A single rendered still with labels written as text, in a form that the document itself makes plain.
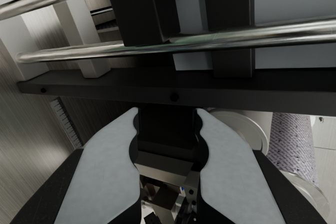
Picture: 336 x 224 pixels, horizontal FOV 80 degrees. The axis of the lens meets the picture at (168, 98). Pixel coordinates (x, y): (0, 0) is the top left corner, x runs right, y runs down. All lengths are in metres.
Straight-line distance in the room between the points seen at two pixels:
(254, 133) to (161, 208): 0.32
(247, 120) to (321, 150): 0.49
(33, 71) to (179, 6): 0.25
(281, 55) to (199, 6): 0.07
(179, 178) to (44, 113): 0.27
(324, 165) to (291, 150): 0.40
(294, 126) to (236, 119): 0.19
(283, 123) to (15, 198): 0.51
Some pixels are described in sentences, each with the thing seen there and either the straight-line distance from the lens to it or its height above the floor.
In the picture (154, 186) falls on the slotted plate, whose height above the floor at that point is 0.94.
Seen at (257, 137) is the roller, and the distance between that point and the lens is 0.35.
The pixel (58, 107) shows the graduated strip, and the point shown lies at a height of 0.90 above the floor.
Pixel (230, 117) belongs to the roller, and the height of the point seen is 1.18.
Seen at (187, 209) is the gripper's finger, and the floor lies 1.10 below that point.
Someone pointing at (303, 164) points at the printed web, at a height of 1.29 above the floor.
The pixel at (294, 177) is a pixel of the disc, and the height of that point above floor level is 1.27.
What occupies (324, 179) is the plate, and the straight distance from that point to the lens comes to 0.89.
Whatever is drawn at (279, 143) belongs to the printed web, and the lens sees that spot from 0.45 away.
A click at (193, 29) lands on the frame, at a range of 0.18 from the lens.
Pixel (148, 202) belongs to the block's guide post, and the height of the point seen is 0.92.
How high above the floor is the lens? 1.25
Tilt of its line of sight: 30 degrees down
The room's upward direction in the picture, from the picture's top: 93 degrees clockwise
